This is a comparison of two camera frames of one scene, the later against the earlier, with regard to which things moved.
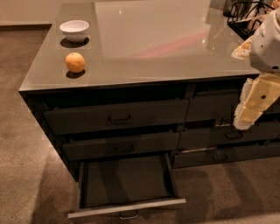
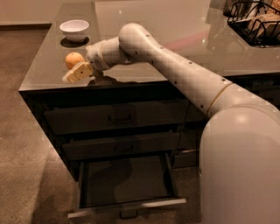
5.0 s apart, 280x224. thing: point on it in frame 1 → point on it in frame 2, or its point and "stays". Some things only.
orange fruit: [74, 62] stays
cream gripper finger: [258, 95] → [81, 73]
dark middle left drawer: [102, 147] stays
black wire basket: [245, 16] stays
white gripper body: [266, 52] → [94, 57]
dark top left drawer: [91, 118] stays
